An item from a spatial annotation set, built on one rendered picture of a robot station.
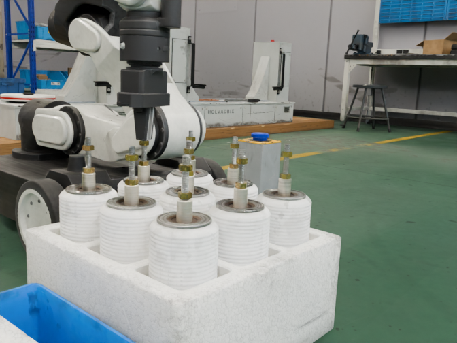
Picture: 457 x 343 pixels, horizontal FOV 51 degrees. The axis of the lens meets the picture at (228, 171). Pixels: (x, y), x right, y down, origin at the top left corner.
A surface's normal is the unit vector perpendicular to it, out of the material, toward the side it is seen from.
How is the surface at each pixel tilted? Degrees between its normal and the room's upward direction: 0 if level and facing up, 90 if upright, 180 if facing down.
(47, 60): 90
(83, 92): 90
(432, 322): 0
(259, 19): 90
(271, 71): 90
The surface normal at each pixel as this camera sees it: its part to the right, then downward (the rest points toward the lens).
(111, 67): -0.44, 0.48
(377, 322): 0.04, -0.98
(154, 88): 0.91, 0.11
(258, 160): -0.66, 0.11
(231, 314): 0.74, 0.15
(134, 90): -0.41, 0.15
